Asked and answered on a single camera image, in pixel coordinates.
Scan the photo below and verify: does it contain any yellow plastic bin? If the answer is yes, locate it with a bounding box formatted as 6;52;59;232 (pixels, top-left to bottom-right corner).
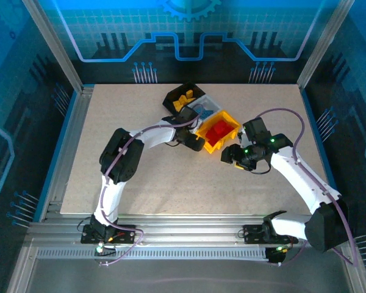
196;109;242;156

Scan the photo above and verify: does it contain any black plastic bin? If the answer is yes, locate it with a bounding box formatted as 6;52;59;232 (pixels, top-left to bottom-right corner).
162;81;206;113

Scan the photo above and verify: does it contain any white plastic bin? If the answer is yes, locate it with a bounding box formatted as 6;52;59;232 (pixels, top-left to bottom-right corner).
187;94;224;123

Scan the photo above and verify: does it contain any black controller box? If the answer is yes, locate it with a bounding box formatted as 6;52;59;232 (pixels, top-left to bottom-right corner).
265;245;290;266

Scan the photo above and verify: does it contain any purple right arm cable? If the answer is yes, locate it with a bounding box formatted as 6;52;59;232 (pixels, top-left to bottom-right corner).
257;108;360;269

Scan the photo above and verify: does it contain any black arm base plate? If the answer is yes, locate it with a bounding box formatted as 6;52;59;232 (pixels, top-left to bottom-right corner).
81;223;137;245
243;224;299;245

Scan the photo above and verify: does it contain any aluminium mounting rail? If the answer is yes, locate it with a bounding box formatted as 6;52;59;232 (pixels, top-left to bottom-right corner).
24;213;354;245

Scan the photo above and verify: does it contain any slotted grey cable duct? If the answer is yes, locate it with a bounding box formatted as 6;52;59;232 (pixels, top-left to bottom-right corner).
36;246;271;261

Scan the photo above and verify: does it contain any aluminium side rail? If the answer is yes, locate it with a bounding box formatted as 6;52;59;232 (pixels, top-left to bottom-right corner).
39;85;95;222

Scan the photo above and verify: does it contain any aluminium frame post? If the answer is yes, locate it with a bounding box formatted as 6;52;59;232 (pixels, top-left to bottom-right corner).
21;0;85;92
297;0;356;89

